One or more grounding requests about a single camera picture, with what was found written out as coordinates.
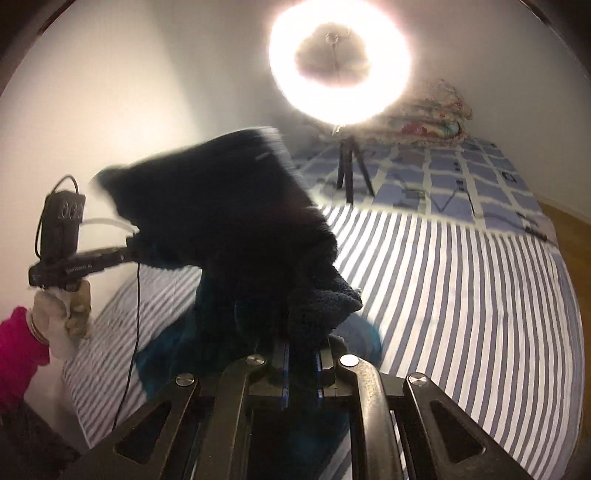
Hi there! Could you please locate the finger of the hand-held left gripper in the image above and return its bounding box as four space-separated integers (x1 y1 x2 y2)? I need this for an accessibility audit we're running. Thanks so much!
124 234 145 269

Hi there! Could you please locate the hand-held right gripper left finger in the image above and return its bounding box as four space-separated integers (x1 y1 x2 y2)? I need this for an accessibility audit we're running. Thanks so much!
58 340 293 480

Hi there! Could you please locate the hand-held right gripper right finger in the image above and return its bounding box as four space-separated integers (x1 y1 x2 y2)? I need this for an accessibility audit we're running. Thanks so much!
315 337 533 480

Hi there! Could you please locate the teal plaid fleece garment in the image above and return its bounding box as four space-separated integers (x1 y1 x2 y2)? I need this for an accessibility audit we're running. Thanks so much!
90 127 384 480

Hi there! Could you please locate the person's left forearm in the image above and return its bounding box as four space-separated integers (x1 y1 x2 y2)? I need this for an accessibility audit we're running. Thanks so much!
0 306 52 409

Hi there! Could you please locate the person's left hand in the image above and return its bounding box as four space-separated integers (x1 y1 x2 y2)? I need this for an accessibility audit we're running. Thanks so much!
28 279 93 361

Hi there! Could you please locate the blue white striped bed sheet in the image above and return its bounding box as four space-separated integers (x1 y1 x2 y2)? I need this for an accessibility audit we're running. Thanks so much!
60 203 587 480

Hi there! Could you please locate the dark cloth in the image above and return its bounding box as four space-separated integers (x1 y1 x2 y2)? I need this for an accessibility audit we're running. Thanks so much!
0 399 80 480

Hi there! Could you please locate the blue checked bed sheet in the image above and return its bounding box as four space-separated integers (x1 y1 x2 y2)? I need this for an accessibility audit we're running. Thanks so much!
288 136 561 245

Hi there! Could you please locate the folded floral quilt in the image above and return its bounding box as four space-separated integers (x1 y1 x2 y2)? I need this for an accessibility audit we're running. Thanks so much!
369 78 474 149

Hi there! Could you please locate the white cable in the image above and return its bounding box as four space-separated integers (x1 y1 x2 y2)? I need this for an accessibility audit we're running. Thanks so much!
83 216 139 235

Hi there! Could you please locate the black cable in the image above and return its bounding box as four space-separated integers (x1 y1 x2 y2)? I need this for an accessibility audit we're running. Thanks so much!
34 174 141 428

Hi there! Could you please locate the black ring light tripod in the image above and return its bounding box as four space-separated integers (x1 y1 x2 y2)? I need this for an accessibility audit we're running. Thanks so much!
330 122 377 205

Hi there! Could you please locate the round ring light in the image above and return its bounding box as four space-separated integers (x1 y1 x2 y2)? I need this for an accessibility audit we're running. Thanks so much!
267 0 413 127

